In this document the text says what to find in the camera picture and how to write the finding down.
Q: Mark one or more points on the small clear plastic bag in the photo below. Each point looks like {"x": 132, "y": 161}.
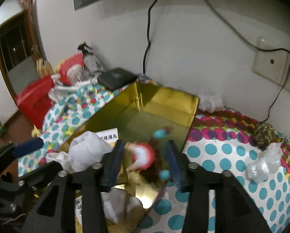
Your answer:
{"x": 210, "y": 103}

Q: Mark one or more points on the brown haired doll figure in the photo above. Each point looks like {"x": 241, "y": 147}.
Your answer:
{"x": 146, "y": 157}

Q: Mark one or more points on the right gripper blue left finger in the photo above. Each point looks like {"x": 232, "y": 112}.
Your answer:
{"x": 113, "y": 166}

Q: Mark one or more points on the yellow medicine box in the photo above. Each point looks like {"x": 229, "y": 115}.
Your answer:
{"x": 78, "y": 214}
{"x": 111, "y": 136}

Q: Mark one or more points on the polka dot tablecloth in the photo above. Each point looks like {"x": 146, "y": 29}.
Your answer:
{"x": 219, "y": 141}

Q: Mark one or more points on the red plastic bag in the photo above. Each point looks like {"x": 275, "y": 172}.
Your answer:
{"x": 69, "y": 66}

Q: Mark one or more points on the black flat device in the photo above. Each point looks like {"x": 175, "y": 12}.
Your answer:
{"x": 116, "y": 78}

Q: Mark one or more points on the beige wall socket panel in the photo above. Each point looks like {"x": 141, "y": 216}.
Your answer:
{"x": 272, "y": 65}

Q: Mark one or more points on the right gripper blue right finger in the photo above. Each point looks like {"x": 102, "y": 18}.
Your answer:
{"x": 177, "y": 169}

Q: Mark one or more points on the camouflage rope ball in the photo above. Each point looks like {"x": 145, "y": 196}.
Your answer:
{"x": 264, "y": 134}

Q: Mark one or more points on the white spray bottle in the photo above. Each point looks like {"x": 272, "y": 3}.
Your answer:
{"x": 90, "y": 60}

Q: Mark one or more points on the white sock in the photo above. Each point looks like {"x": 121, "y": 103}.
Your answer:
{"x": 86, "y": 150}

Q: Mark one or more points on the white cloth in box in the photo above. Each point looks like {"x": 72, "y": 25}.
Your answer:
{"x": 120, "y": 207}

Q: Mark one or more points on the red paper bag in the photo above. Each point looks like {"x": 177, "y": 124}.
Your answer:
{"x": 34, "y": 101}

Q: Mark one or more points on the gold lined gift box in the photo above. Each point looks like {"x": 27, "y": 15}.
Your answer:
{"x": 137, "y": 112}

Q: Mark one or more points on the large clear plastic bag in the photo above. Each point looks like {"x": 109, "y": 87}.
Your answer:
{"x": 268, "y": 163}

